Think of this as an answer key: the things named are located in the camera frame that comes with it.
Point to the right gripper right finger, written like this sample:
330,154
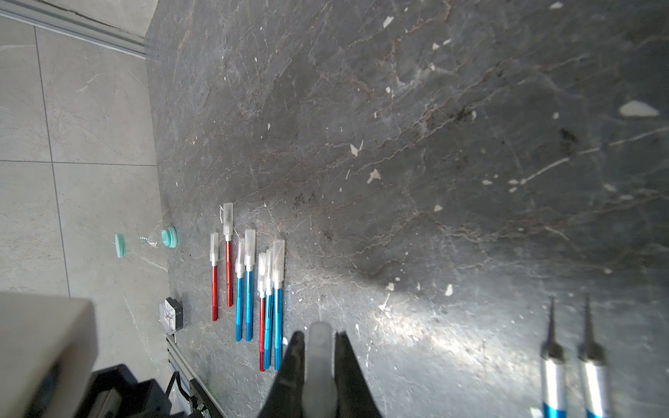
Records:
354,398

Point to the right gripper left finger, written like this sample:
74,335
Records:
284,398

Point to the blue carving knife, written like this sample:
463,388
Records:
249,261
593,370
239,274
553,372

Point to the clear knife cap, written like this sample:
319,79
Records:
319,396

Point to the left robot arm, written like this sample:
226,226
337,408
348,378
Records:
49,346

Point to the teal hourglass timer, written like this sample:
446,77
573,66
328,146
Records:
167,237

